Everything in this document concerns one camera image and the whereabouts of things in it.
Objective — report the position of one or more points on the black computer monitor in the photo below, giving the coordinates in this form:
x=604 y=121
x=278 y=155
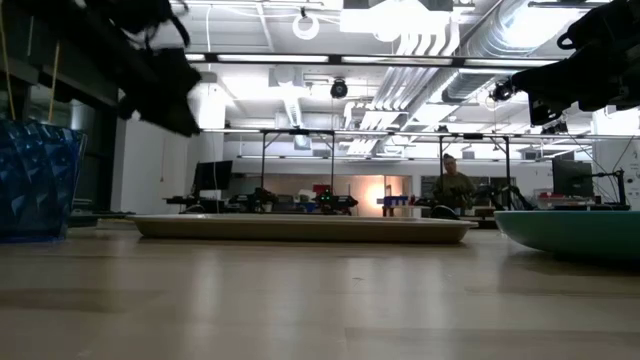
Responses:
x=572 y=177
x=212 y=175

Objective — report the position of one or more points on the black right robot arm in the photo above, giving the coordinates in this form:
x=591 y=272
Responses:
x=610 y=30

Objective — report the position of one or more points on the blue faceted plastic cup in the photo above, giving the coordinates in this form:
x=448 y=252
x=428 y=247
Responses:
x=35 y=180

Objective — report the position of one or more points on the beige plastic tray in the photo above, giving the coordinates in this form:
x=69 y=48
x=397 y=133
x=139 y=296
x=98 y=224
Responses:
x=300 y=231

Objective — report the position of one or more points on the black background desk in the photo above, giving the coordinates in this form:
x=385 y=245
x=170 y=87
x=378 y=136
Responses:
x=200 y=204

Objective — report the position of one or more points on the long suspended light bar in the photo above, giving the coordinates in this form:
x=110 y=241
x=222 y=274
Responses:
x=335 y=59

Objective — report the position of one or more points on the blue rack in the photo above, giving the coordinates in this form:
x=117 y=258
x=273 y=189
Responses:
x=395 y=201

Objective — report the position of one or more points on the black ceiling camera cluster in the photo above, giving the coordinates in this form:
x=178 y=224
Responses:
x=501 y=92

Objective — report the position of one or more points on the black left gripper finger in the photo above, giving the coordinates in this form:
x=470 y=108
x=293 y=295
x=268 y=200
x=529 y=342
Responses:
x=175 y=120

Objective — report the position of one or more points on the black background rig frame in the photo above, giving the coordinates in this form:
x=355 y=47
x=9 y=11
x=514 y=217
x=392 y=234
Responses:
x=263 y=165
x=507 y=170

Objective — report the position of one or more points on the black background robot arm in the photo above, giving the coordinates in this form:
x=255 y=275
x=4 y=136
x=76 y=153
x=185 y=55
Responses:
x=332 y=201

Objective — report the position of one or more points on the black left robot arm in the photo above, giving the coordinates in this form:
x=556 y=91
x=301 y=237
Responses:
x=125 y=12

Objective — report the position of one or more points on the silver ventilation duct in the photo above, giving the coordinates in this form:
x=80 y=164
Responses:
x=470 y=85

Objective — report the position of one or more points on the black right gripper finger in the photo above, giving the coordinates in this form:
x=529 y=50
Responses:
x=545 y=111

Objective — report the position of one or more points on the teal round plate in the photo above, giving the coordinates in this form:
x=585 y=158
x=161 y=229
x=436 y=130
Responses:
x=575 y=235

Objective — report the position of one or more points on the person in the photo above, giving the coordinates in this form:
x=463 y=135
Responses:
x=452 y=190

